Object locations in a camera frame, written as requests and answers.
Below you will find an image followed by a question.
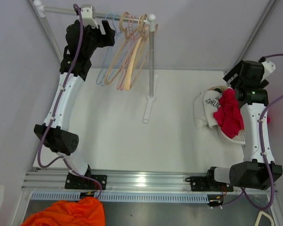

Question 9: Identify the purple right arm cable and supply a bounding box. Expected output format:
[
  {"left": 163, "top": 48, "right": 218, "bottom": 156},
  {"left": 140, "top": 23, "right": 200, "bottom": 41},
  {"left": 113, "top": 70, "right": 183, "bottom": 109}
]
[{"left": 208, "top": 54, "right": 283, "bottom": 211}]

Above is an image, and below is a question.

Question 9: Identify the beige empty hanger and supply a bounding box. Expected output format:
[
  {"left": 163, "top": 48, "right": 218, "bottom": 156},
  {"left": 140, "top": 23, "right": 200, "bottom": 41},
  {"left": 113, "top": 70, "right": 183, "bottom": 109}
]
[{"left": 123, "top": 14, "right": 157, "bottom": 91}]

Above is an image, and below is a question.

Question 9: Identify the white clothes rack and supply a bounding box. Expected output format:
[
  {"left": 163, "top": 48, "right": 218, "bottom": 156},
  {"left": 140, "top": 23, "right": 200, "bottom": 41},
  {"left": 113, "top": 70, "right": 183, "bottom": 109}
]
[{"left": 33, "top": 0, "right": 158, "bottom": 123}]

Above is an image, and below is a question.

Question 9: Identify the aluminium corner frame post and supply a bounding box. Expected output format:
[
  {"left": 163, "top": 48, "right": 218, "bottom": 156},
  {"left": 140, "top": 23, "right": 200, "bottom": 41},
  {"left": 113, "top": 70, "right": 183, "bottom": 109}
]
[{"left": 224, "top": 0, "right": 279, "bottom": 76}]

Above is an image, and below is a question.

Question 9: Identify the blue wire hanger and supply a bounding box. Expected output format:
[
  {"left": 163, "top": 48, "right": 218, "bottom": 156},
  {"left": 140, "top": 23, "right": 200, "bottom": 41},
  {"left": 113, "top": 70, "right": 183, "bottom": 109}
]
[
  {"left": 96, "top": 13, "right": 114, "bottom": 86},
  {"left": 101, "top": 13, "right": 126, "bottom": 85}
]

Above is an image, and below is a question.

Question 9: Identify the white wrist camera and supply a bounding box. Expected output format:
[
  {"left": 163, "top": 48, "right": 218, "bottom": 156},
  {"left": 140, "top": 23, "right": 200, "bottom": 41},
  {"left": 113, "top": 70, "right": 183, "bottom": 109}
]
[
  {"left": 78, "top": 4, "right": 98, "bottom": 29},
  {"left": 259, "top": 56, "right": 275, "bottom": 81}
]

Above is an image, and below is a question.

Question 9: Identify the beige wooden hanger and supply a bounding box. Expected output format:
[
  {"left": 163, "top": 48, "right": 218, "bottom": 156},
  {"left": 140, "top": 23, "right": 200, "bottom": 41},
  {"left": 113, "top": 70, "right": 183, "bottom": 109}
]
[{"left": 104, "top": 12, "right": 137, "bottom": 86}]

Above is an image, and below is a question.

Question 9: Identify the red t shirt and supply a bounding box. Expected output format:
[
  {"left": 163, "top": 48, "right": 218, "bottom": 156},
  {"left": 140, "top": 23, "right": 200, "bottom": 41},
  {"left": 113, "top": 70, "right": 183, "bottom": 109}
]
[{"left": 213, "top": 88, "right": 244, "bottom": 139}]

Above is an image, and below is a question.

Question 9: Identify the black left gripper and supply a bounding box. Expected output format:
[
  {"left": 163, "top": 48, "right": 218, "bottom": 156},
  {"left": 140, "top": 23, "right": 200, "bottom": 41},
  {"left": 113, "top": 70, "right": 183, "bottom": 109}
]
[{"left": 83, "top": 21, "right": 115, "bottom": 58}]

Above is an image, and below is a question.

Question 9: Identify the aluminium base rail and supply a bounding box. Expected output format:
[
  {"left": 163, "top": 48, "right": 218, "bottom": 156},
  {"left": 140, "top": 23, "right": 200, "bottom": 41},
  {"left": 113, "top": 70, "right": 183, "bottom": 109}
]
[{"left": 21, "top": 171, "right": 279, "bottom": 203}]

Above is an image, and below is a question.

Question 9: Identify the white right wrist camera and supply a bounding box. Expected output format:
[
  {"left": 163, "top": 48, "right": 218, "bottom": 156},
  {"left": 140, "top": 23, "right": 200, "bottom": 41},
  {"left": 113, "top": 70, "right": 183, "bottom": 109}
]
[{"left": 259, "top": 56, "right": 275, "bottom": 81}]

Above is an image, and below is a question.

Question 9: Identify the green white raglan shirt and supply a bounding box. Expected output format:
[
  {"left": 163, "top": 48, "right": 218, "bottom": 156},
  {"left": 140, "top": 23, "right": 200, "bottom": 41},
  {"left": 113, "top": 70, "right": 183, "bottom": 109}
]
[{"left": 193, "top": 89, "right": 223, "bottom": 129}]

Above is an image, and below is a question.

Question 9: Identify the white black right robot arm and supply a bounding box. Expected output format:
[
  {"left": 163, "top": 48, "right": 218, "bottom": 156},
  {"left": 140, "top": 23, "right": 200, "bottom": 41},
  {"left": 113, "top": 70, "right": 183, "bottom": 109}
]
[{"left": 205, "top": 60, "right": 283, "bottom": 191}]

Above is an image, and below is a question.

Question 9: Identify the white perforated laundry basket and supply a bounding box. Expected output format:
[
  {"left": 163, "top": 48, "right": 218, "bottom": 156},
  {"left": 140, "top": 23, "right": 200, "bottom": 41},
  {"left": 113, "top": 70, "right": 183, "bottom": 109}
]
[{"left": 217, "top": 125, "right": 245, "bottom": 145}]

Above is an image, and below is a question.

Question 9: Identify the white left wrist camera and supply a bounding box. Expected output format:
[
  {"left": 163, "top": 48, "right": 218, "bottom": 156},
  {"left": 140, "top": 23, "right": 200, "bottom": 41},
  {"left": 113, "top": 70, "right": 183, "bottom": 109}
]
[{"left": 78, "top": 4, "right": 98, "bottom": 29}]

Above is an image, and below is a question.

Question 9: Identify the pink plastic hanger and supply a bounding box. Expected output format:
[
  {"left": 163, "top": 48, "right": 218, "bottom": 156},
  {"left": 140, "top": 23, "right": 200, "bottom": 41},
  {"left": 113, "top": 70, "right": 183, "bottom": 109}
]
[{"left": 117, "top": 25, "right": 146, "bottom": 90}]

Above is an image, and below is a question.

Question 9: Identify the beige t shirt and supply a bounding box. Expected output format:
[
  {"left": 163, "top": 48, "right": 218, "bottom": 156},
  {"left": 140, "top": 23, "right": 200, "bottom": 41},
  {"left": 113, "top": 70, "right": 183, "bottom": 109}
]
[{"left": 208, "top": 86, "right": 230, "bottom": 93}]

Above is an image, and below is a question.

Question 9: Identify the orange cloth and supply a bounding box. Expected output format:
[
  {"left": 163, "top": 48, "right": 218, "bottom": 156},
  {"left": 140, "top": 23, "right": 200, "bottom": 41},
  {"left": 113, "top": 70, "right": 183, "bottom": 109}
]
[{"left": 22, "top": 197, "right": 106, "bottom": 226}]

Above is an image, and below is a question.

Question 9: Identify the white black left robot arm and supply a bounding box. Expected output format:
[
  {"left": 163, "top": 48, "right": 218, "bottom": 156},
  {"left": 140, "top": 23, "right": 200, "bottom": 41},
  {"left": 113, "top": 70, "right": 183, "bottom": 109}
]
[{"left": 34, "top": 20, "right": 116, "bottom": 189}]

